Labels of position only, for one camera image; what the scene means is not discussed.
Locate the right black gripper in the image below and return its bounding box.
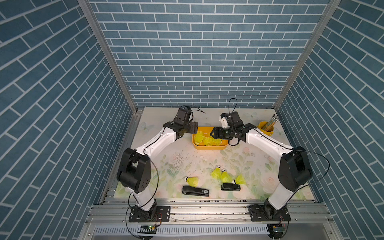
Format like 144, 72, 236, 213
209, 126, 234, 140

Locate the yellow plastic storage box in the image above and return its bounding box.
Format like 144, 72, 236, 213
192, 127, 228, 150

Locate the yellow shuttlecock small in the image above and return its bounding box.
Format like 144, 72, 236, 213
211, 166, 222, 180

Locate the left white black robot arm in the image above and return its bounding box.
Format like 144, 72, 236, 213
117, 106, 198, 214

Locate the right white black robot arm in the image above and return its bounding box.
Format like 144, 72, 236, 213
210, 112, 313, 213

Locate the yellow pen cup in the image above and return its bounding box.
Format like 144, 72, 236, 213
258, 121, 274, 136

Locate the bundle of pencils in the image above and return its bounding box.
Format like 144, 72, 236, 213
263, 114, 279, 132

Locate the yellow shuttlecock front upright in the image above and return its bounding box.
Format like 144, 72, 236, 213
220, 170, 233, 184

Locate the small black stapler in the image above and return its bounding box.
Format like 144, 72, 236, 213
221, 183, 241, 192

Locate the large black stapler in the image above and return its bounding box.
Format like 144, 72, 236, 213
182, 186, 210, 197

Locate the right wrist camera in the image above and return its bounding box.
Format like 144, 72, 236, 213
220, 117, 230, 129

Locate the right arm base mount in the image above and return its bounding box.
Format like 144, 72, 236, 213
249, 204, 291, 222

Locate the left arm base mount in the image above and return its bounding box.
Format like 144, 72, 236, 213
128, 205, 171, 223

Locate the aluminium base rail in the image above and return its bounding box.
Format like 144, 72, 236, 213
86, 199, 334, 226

